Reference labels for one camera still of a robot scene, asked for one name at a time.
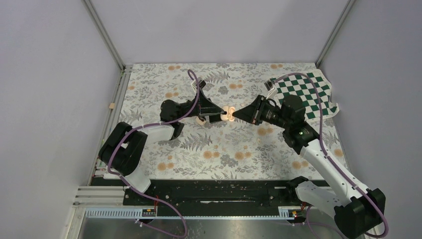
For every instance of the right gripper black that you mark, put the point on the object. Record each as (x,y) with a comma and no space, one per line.
(253,113)

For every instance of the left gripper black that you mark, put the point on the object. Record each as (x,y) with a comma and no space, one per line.
(206,108)

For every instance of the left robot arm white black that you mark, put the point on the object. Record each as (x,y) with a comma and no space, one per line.
(123,148)

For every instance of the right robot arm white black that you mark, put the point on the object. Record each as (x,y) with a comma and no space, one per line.
(355,208)

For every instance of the floral patterned table mat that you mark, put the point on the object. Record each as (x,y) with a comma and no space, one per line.
(222,150)

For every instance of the green white checkered mat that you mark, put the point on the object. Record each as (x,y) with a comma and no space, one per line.
(315,94)

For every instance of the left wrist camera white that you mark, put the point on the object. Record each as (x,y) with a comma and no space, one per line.
(201,84)

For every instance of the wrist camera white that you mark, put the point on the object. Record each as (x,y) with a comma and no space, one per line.
(271,87)
(201,84)

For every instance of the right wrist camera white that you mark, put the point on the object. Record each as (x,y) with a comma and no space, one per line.
(271,87)

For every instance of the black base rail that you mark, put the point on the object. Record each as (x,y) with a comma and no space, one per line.
(194,198)

